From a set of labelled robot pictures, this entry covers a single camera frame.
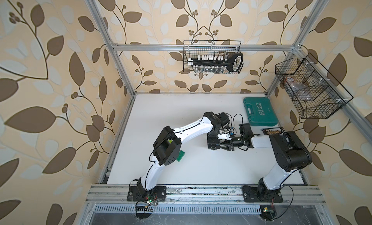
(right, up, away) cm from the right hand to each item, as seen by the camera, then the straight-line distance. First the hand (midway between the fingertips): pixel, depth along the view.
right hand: (217, 145), depth 87 cm
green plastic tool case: (+34, +20, +15) cm, 42 cm away
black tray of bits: (+40, +7, +9) cm, 41 cm away
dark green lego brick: (-22, -6, 0) cm, 23 cm away
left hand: (-1, +3, -2) cm, 4 cm away
